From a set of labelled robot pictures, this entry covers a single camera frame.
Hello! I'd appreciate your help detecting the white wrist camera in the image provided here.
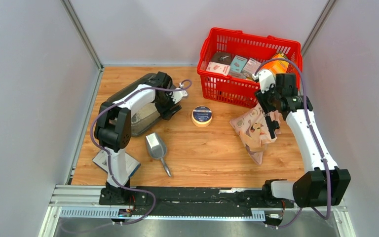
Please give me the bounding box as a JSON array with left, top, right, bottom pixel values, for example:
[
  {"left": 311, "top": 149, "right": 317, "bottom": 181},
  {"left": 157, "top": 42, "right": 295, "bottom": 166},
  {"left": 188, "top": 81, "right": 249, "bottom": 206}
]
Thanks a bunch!
[
  {"left": 252, "top": 69, "right": 275, "bottom": 93},
  {"left": 172, "top": 88, "right": 188, "bottom": 104}
]

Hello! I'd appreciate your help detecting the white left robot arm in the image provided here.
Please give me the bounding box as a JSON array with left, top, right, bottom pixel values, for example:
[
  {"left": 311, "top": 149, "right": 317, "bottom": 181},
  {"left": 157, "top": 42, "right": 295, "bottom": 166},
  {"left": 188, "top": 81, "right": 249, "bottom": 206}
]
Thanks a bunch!
[{"left": 90, "top": 72, "right": 188, "bottom": 205}]

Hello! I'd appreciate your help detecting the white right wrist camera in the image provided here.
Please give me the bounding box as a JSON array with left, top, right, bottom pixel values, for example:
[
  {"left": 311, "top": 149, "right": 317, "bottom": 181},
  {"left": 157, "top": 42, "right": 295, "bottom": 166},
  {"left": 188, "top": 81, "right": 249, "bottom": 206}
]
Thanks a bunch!
[{"left": 252, "top": 69, "right": 275, "bottom": 93}]

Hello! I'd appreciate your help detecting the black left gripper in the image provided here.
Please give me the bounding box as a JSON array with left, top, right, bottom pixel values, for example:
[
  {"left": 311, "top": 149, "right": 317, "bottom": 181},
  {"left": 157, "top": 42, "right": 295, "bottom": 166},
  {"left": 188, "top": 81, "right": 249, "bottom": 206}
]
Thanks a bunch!
[{"left": 155, "top": 90, "right": 182, "bottom": 121}]

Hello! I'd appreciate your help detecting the silver metal scoop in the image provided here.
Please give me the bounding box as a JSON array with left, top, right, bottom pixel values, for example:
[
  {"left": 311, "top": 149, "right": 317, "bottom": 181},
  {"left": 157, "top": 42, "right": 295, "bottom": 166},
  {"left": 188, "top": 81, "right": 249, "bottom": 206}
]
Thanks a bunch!
[{"left": 146, "top": 132, "right": 172, "bottom": 177}]

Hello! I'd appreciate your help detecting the white Kamenoko sponge pack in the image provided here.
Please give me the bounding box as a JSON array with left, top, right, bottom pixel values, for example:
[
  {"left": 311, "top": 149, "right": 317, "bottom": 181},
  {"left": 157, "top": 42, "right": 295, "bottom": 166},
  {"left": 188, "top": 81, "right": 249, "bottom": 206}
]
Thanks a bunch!
[{"left": 206, "top": 61, "right": 230, "bottom": 76}]

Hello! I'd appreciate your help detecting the orange sponge pack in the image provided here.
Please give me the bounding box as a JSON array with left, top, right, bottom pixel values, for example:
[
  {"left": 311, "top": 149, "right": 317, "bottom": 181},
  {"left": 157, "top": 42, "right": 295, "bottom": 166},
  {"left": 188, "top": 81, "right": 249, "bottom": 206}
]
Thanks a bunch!
[{"left": 261, "top": 52, "right": 289, "bottom": 76}]

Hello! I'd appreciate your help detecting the red shopping basket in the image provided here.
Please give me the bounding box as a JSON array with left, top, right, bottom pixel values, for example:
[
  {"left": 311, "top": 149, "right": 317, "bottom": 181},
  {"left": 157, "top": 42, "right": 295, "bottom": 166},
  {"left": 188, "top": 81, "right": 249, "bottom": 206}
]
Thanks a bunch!
[{"left": 197, "top": 27, "right": 303, "bottom": 108}]

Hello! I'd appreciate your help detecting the pink cat litter bag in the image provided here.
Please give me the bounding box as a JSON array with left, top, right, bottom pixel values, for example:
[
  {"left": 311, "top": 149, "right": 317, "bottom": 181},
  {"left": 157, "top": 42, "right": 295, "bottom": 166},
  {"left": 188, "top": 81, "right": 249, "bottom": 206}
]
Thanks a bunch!
[{"left": 229, "top": 104, "right": 277, "bottom": 165}]

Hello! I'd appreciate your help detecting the grey litter box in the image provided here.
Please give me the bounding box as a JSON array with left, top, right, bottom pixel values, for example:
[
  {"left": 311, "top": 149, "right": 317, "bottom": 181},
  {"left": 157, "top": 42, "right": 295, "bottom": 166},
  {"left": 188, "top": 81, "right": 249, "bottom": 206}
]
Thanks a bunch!
[{"left": 107, "top": 73, "right": 161, "bottom": 137}]

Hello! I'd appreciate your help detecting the teal sponge pack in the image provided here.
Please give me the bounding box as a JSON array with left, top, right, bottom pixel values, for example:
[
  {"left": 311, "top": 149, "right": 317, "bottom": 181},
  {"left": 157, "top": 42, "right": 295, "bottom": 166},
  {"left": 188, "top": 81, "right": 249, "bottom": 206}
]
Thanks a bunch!
[{"left": 230, "top": 55, "right": 248, "bottom": 73}]

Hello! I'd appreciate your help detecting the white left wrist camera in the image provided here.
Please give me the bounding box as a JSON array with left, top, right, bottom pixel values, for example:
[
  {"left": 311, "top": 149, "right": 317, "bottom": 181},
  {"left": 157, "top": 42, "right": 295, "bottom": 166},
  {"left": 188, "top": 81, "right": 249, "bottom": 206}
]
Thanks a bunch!
[{"left": 172, "top": 88, "right": 188, "bottom": 104}]

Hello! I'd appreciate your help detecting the black mounting rail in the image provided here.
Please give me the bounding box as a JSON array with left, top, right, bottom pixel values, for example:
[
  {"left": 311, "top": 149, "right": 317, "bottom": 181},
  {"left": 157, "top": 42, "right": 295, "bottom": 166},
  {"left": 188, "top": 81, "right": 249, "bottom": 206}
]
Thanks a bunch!
[{"left": 99, "top": 186, "right": 294, "bottom": 217}]

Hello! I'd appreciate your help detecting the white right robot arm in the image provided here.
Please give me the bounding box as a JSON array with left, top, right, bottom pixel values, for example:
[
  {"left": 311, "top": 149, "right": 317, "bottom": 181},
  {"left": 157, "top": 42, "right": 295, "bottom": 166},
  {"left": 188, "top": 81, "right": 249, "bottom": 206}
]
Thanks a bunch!
[{"left": 254, "top": 70, "right": 351, "bottom": 207}]

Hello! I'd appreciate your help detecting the yellow tape roll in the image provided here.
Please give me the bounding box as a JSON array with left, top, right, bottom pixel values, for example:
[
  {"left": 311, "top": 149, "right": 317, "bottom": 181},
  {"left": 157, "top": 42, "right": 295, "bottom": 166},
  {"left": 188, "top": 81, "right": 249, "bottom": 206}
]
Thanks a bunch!
[{"left": 191, "top": 106, "right": 213, "bottom": 127}]

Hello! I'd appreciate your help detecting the blue razor box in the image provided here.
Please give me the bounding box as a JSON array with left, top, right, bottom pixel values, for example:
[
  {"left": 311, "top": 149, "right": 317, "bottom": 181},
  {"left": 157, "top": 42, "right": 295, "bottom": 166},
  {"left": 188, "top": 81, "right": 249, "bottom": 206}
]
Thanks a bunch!
[{"left": 92, "top": 150, "right": 141, "bottom": 178}]

